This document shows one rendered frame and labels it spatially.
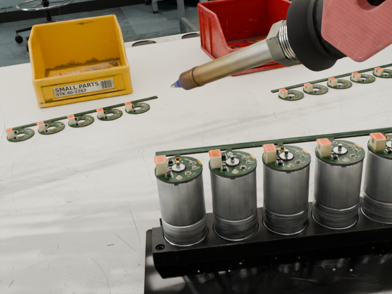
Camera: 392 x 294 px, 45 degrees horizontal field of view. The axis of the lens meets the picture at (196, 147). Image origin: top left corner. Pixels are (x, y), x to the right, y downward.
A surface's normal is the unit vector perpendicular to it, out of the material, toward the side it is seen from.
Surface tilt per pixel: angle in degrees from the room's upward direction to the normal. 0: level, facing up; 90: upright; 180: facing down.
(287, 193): 90
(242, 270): 0
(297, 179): 90
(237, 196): 90
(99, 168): 0
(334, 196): 90
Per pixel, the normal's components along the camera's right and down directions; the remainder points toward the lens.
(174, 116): -0.08, -0.87
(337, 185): -0.32, 0.48
